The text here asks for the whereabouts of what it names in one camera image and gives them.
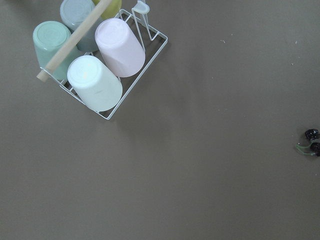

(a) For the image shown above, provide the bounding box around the white cup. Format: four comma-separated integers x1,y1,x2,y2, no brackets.
67,55,123,112

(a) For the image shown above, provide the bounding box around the yellow cup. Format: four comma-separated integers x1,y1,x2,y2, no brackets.
99,0,122,21

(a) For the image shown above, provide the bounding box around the wooden rack handle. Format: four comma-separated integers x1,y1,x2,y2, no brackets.
36,0,112,82

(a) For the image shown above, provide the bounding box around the grey blue cup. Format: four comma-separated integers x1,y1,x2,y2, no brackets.
60,0,103,52

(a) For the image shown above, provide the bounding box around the white wire cup rack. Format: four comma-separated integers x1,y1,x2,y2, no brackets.
48,0,168,120

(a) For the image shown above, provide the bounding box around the dark cherry lower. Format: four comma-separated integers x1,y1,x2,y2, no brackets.
296,142,320,157

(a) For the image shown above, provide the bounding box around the mint green cup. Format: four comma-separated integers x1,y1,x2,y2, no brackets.
32,21,82,80

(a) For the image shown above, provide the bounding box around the dark cherry upper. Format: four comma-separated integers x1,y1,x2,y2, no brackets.
304,128,320,141

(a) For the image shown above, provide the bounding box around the dark cherry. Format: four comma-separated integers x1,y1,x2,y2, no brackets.
296,142,320,157
304,128,320,141

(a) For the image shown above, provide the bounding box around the pink cup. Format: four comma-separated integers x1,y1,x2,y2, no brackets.
95,18,146,78

